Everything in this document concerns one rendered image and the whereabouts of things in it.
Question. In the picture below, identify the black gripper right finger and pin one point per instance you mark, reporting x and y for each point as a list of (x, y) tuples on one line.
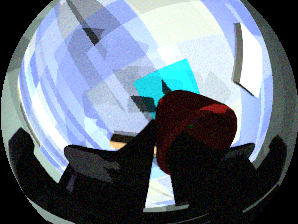
[(192, 164)]

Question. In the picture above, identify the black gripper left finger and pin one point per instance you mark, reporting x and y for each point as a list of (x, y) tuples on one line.
[(129, 165)]

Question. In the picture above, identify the red cup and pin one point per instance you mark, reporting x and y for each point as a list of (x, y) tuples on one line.
[(216, 125)]

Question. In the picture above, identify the light wooden bar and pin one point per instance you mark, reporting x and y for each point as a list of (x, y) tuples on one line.
[(118, 141)]

